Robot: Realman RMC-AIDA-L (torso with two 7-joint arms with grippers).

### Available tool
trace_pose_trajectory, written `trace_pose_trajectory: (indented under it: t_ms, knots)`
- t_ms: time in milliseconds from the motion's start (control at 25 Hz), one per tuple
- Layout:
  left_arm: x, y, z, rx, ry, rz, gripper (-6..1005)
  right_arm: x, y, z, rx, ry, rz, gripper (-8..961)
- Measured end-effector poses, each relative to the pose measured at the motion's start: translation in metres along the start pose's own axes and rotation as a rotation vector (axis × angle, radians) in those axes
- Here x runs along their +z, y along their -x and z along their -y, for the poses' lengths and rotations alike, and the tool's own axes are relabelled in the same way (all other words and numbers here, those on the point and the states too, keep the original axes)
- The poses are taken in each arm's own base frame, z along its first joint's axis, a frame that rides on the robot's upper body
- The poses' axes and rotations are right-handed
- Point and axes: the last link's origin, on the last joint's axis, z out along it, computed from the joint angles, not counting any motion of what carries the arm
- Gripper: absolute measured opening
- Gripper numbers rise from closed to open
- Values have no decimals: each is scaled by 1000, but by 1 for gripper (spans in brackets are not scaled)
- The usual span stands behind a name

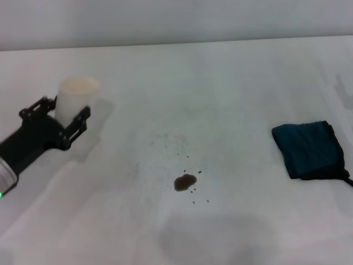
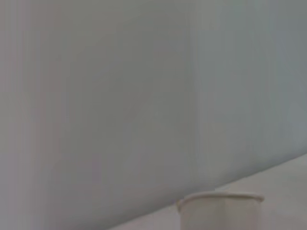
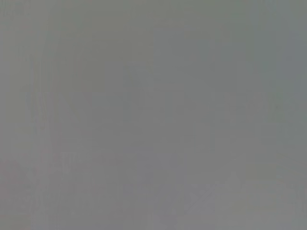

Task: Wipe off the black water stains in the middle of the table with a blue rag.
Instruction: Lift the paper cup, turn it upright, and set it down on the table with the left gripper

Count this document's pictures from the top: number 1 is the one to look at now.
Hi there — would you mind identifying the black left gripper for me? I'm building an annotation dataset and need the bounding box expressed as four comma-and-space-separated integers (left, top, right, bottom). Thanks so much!
0, 96, 92, 179

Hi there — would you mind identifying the white paper cup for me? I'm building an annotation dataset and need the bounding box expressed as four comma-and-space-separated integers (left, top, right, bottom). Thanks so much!
54, 76, 101, 130

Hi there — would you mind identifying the blue rag with black edge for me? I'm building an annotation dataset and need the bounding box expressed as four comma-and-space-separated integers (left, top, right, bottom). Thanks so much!
271, 120, 353, 188

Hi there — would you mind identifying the black water stain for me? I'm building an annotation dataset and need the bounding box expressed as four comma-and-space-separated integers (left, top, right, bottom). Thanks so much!
173, 173, 198, 193

